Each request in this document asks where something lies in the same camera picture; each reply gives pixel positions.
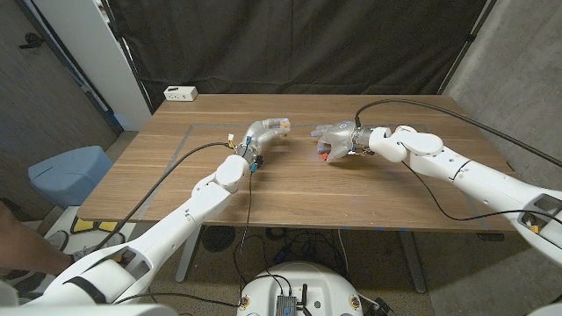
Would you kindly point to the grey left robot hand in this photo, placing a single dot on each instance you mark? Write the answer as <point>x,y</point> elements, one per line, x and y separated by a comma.
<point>261,134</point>

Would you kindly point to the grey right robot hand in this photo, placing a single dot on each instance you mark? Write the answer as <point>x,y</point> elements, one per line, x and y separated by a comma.
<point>344,138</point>

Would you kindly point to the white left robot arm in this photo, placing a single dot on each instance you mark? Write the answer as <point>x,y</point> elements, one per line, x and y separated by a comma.
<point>197,206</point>

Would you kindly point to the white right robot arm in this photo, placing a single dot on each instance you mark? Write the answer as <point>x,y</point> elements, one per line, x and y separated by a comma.
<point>483,184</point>

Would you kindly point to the white power strip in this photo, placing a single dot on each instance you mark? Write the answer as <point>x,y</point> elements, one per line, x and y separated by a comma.
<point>180,93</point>

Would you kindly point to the black backdrop curtain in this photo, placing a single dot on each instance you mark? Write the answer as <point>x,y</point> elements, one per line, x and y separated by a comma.
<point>290,44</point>

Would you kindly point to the round black floor fan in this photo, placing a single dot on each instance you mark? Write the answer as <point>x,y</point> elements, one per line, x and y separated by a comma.
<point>218,238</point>

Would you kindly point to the grey table leg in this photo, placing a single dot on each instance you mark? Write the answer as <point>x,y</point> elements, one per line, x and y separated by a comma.
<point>412,263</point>

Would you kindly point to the white table leg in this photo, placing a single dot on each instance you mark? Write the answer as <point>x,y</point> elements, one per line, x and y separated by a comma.
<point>188,261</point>

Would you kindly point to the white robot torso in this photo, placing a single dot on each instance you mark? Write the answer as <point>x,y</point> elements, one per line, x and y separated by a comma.
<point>303,285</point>

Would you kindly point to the grey electronics box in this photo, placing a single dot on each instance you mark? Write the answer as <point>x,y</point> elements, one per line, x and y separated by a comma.
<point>286,306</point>

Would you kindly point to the black floor device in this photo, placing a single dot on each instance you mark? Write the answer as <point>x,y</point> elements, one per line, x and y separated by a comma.
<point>383,308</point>

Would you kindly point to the white cabinet panel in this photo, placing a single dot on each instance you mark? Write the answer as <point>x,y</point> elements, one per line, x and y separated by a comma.
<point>101,57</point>

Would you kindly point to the blue padded stool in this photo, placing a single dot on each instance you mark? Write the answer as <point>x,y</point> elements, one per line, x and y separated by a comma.
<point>70,173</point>

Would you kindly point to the yellow black floor object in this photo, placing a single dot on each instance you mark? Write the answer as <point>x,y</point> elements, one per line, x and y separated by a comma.
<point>83,225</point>

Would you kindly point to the grey black sneaker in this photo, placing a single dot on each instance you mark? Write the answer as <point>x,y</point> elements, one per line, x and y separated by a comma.
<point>57,240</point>
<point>94,250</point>

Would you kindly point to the person's bare leg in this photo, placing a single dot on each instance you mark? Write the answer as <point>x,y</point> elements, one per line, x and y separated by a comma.
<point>26,248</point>

